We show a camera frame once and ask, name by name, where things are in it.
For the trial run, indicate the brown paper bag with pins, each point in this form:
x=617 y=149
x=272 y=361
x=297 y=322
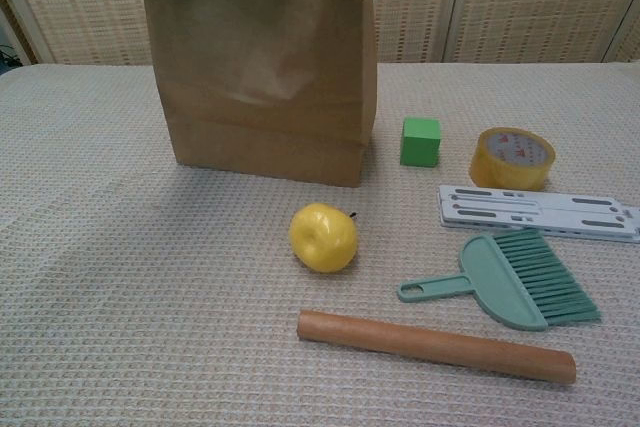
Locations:
x=260 y=87

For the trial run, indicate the white woven tablecloth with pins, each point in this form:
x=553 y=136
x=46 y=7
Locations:
x=75 y=197

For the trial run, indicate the green cube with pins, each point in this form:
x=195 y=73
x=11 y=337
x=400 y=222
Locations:
x=420 y=147

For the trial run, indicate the yellow apple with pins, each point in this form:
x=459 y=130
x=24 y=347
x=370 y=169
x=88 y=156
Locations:
x=322 y=242

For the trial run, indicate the woven folding screen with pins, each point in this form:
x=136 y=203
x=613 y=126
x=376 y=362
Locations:
x=525 y=7

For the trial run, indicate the yellow packing tape roll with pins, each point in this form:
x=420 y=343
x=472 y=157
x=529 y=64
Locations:
x=510 y=174

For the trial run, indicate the teal mini brush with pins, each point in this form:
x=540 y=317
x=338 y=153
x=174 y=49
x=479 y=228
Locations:
x=495 y=282

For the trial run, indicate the wooden rolling pin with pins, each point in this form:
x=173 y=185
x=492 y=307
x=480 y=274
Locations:
x=435 y=347

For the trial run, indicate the grey plastic bracket plate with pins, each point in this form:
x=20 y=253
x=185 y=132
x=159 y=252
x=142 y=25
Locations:
x=550 y=214

